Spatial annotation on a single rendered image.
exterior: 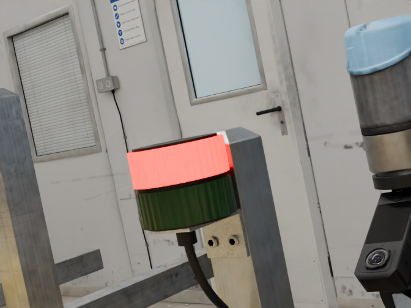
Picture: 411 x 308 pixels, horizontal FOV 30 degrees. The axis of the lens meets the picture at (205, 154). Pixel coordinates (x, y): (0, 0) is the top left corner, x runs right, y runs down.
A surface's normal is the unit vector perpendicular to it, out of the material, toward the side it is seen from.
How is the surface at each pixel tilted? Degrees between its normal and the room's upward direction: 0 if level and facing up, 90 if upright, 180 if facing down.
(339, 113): 90
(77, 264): 90
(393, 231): 34
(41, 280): 90
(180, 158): 90
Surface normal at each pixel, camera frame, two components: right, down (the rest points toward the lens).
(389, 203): -0.54, -0.71
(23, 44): -0.70, 0.18
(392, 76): -0.07, 0.08
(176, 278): 0.74, -0.11
